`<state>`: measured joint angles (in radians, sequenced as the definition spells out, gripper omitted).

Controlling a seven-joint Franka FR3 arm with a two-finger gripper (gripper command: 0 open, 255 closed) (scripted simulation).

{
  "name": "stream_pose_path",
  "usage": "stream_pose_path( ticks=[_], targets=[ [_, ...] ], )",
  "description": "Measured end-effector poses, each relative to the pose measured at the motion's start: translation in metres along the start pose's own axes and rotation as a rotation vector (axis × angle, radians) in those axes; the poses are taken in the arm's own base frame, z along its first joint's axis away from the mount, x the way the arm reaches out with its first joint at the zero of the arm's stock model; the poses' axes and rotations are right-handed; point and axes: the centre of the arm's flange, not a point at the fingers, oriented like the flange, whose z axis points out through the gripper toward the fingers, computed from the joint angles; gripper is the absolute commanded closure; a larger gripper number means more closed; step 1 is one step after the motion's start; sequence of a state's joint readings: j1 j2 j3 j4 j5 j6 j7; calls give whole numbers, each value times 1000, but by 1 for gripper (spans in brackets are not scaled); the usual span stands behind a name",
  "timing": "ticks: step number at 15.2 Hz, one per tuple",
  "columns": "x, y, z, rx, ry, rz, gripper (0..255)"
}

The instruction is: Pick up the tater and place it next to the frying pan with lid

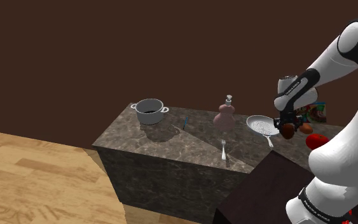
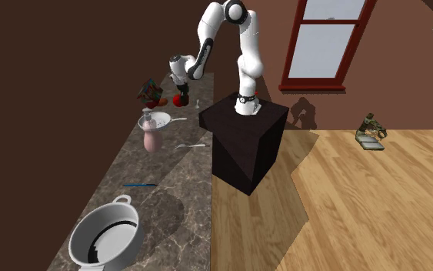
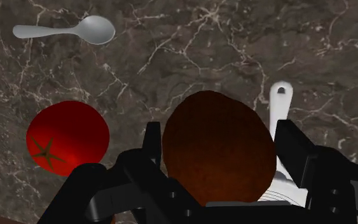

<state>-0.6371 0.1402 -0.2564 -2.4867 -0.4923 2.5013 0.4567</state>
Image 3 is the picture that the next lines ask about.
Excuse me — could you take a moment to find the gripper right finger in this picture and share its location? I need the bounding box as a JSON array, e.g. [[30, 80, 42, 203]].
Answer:
[[273, 119, 358, 224]]

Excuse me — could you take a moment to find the white spatula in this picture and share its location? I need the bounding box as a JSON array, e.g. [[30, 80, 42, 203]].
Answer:
[[258, 81, 308, 208]]

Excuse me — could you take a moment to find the brown round potato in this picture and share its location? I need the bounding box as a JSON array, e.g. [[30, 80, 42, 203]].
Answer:
[[162, 90, 277, 207]]

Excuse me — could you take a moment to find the grey spoon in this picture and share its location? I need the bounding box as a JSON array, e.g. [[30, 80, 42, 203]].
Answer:
[[12, 15, 116, 45]]

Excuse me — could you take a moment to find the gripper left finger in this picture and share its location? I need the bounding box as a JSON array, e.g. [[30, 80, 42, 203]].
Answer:
[[38, 121, 198, 224]]

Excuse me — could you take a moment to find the red tomato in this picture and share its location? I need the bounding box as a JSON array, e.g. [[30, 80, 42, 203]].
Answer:
[[25, 100, 111, 178]]

